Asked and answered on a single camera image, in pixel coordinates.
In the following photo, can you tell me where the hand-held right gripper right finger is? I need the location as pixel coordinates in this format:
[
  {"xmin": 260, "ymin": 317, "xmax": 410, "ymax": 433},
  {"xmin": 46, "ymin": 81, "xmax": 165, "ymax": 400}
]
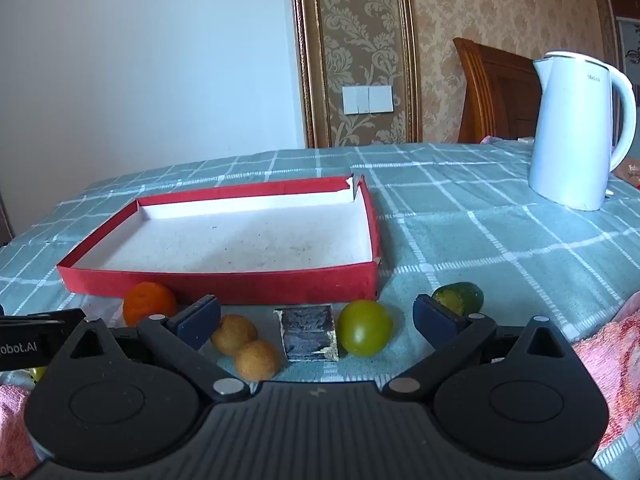
[{"xmin": 382, "ymin": 294, "xmax": 573, "ymax": 402}]

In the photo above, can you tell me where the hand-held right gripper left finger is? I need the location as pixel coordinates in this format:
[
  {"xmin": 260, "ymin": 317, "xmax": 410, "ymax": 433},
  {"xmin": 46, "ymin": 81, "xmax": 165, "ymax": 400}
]
[{"xmin": 70, "ymin": 294, "xmax": 251, "ymax": 403}]

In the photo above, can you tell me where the dark green cucumber piece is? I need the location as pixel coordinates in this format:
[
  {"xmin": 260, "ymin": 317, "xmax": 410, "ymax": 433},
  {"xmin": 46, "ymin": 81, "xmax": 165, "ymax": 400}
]
[{"xmin": 431, "ymin": 282, "xmax": 485, "ymax": 317}]

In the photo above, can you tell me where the brown longan with stem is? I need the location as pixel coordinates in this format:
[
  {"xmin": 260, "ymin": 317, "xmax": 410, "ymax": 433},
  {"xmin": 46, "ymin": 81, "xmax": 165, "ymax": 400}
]
[{"xmin": 211, "ymin": 315, "xmax": 258, "ymax": 357}]

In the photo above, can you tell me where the orange tangerine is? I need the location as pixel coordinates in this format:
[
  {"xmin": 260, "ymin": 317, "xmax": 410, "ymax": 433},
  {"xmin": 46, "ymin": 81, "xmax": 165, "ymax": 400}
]
[{"xmin": 122, "ymin": 282, "xmax": 179, "ymax": 328}]

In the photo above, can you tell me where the red cardboard box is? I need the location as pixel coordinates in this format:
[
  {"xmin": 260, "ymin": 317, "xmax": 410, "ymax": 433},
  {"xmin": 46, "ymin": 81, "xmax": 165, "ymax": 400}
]
[{"xmin": 56, "ymin": 174, "xmax": 383, "ymax": 306}]

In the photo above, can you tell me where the large round green fruit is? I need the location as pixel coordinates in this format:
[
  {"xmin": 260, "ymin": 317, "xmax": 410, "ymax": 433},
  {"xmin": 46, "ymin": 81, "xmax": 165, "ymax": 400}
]
[{"xmin": 336, "ymin": 300, "xmax": 393, "ymax": 358}]

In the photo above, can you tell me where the dark sugarcane piece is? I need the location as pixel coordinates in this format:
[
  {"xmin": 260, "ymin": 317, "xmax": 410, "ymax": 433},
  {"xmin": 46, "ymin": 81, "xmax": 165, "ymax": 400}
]
[{"xmin": 273, "ymin": 304, "xmax": 341, "ymax": 362}]

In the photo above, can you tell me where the green plaid tablecloth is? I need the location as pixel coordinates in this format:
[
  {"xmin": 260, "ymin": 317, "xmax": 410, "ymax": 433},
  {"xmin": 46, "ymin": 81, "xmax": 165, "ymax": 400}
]
[{"xmin": 0, "ymin": 140, "xmax": 640, "ymax": 480}]

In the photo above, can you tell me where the white electric kettle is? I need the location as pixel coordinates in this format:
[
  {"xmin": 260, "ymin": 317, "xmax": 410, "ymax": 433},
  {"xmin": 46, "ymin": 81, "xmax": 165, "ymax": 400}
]
[{"xmin": 528, "ymin": 51, "xmax": 637, "ymax": 211}]

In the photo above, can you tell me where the brown wooden chair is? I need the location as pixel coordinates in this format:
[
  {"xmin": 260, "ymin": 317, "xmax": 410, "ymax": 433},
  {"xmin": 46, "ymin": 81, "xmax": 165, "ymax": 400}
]
[{"xmin": 453, "ymin": 37, "xmax": 543, "ymax": 145}]

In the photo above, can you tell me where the brown snack packet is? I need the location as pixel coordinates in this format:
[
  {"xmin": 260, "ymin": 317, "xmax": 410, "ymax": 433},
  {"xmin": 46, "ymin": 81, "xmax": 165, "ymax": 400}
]
[{"xmin": 615, "ymin": 157, "xmax": 640, "ymax": 183}]

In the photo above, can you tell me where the gold framed wallpaper panel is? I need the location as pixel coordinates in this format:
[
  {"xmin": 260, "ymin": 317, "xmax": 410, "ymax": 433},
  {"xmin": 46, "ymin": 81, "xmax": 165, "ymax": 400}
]
[{"xmin": 289, "ymin": 0, "xmax": 421, "ymax": 148}]

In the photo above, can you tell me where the white wall switch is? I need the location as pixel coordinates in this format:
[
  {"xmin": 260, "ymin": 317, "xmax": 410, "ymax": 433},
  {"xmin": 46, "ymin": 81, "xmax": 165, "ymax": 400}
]
[{"xmin": 343, "ymin": 85, "xmax": 394, "ymax": 115}]

